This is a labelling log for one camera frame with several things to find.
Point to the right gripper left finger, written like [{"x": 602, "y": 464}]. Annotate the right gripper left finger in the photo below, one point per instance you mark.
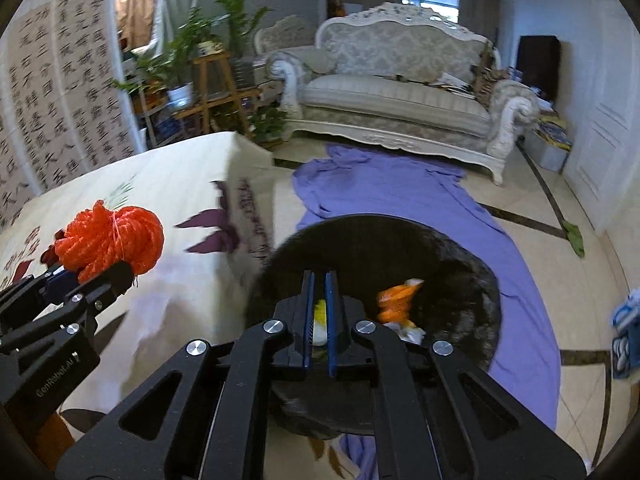
[{"x": 203, "y": 414}]

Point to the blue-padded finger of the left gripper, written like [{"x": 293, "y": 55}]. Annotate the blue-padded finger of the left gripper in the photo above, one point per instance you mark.
[{"x": 59, "y": 283}]

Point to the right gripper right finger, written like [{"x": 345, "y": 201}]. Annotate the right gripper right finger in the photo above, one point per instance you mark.
[{"x": 433, "y": 412}]

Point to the orange plastic bag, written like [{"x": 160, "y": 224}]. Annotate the orange plastic bag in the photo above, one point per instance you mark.
[{"x": 395, "y": 303}]

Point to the white tissue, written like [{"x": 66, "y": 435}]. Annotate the white tissue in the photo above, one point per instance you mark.
[{"x": 407, "y": 332}]

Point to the black lined trash bin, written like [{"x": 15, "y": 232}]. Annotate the black lined trash bin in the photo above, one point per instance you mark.
[{"x": 403, "y": 273}]

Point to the yellow trash in bin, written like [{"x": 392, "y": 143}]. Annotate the yellow trash in bin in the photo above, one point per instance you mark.
[{"x": 320, "y": 334}]

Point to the dark red cloth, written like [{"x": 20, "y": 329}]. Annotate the dark red cloth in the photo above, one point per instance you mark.
[{"x": 49, "y": 258}]

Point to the calligraphy folding screen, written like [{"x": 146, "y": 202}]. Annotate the calligraphy folding screen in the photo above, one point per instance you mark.
[{"x": 61, "y": 114}]

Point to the floral cream tablecloth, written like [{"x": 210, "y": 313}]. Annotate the floral cream tablecloth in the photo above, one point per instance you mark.
[{"x": 194, "y": 221}]

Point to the blue white bag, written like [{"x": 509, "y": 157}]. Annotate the blue white bag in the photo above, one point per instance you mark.
[{"x": 625, "y": 344}]

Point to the potted plant white pot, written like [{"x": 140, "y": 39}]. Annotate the potted plant white pot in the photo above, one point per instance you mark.
[{"x": 171, "y": 69}]

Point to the green cloth on floor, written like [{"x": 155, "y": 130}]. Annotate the green cloth on floor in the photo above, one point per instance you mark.
[{"x": 574, "y": 237}]

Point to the purple floor sheet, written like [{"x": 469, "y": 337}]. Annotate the purple floor sheet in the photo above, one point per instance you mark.
[{"x": 359, "y": 181}]

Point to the wooden plant stand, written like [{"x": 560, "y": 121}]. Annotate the wooden plant stand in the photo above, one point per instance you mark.
[{"x": 230, "y": 94}]

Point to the white storage box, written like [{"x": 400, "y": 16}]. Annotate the white storage box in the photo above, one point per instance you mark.
[{"x": 546, "y": 155}]

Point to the white panel door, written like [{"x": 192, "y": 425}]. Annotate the white panel door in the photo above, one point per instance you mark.
[{"x": 606, "y": 152}]

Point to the tall green plant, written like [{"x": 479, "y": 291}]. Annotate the tall green plant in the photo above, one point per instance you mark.
[{"x": 241, "y": 25}]

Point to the ornate white sofa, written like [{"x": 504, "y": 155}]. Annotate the ornate white sofa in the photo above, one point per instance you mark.
[{"x": 405, "y": 78}]

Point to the black television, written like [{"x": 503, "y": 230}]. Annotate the black television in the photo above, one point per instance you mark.
[{"x": 538, "y": 60}]

